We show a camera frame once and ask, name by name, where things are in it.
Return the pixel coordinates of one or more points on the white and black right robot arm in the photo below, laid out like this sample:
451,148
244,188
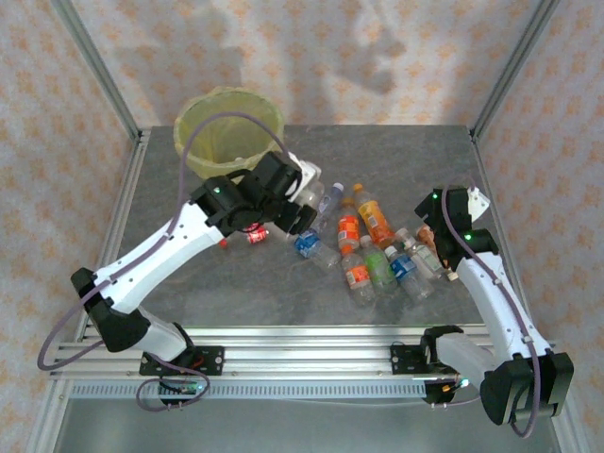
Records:
500,311

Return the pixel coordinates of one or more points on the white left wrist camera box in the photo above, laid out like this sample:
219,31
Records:
309,174

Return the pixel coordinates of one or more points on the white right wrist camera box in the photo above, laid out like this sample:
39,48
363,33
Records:
479,202

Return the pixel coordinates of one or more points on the yellow orange juice bottle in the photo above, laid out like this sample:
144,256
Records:
375,219

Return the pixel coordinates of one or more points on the green mesh waste bin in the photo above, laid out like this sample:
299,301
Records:
236,122

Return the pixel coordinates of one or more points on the brown coffee bottle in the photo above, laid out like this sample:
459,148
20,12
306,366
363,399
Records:
426,236

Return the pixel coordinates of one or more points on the small circuit board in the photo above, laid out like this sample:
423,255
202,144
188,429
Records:
460,383
189,388

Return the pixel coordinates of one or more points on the orange label bottle orange cap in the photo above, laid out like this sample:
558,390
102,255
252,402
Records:
348,231

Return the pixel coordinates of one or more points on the aluminium frame post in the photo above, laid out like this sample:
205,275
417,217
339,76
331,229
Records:
514,66
100,66

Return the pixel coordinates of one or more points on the clear bottle with red label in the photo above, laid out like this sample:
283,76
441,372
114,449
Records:
257,235

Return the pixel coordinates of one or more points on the clear bottle white green label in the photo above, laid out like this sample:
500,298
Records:
427,257

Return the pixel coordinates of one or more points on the yellow-lined mesh trash bin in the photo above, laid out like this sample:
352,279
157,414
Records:
181,141

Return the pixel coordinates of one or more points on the blue label water bottle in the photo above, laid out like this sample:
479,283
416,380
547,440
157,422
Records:
309,243
401,266

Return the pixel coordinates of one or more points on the grey metal panel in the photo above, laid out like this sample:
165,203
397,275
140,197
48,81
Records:
302,429

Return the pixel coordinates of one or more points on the clear bottle red-orange label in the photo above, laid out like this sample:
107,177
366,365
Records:
357,276

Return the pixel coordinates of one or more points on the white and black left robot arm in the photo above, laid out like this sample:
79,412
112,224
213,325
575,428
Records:
151,255

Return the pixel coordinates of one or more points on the aluminium mounting beam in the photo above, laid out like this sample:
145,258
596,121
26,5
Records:
307,354

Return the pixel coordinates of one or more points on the aluminium table side rail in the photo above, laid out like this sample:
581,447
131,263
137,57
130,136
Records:
126,189
482,160

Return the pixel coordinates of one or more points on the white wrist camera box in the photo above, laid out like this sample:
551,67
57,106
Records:
479,202
309,174

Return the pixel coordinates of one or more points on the clear bottle light-blue label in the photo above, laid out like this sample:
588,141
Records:
330,200

